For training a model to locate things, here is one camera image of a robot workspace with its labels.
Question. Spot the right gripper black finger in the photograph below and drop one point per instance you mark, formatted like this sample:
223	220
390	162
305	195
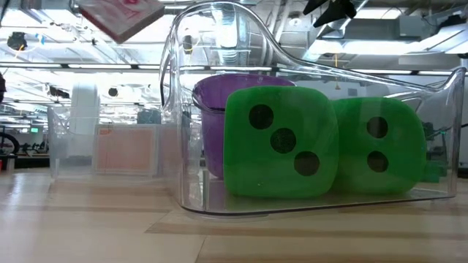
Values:
336	9
315	5

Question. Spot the green foam die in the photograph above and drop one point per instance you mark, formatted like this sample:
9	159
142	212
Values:
241	171
402	175

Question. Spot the pink card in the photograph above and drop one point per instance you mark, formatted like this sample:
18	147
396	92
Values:
120	18

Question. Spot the small clear plastic box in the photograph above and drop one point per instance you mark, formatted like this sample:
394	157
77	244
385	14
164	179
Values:
73	160

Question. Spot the black ceiling device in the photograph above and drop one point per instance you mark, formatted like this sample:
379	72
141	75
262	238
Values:
16	41
187	44

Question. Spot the purple plastic bucket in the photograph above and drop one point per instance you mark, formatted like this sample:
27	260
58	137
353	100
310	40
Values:
210	95

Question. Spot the green toy block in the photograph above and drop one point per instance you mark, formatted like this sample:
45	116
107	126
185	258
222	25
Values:
435	173

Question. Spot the black round ceiling fixture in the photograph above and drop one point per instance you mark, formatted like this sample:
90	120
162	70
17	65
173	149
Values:
112	91

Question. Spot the large clear plastic bin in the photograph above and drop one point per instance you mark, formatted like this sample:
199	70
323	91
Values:
190	197

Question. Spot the white building column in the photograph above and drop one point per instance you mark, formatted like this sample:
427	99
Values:
85	106

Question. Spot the black ceiling spotlight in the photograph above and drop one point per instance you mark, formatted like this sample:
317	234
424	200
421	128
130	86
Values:
58	92

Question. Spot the green exit sign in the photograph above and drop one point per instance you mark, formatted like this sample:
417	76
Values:
34	129

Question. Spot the black table frame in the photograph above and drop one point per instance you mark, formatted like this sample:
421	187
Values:
462	171

